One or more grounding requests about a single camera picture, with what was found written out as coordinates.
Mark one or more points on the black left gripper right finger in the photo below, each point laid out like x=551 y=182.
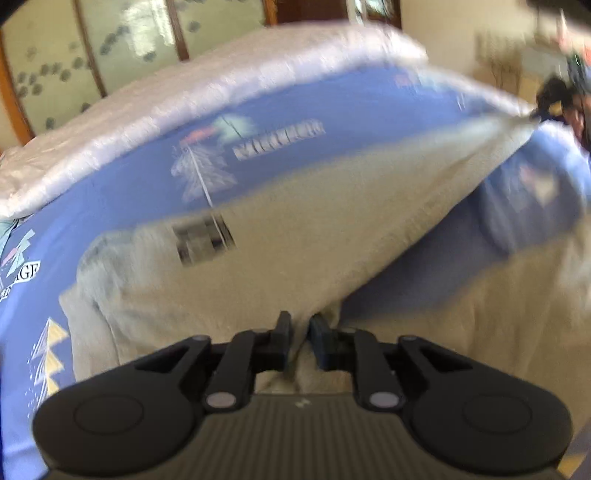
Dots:
x=385 y=376

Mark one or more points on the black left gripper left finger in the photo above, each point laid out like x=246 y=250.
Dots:
x=221 y=377

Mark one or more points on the grey sweatpants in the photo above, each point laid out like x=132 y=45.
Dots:
x=477 y=239

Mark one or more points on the blue patterned bed cover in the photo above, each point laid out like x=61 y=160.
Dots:
x=192 y=169

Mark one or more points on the wooden frosted glass wardrobe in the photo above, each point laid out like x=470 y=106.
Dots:
x=59 y=58

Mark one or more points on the lilac floral quilt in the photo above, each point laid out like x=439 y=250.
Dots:
x=259 y=63

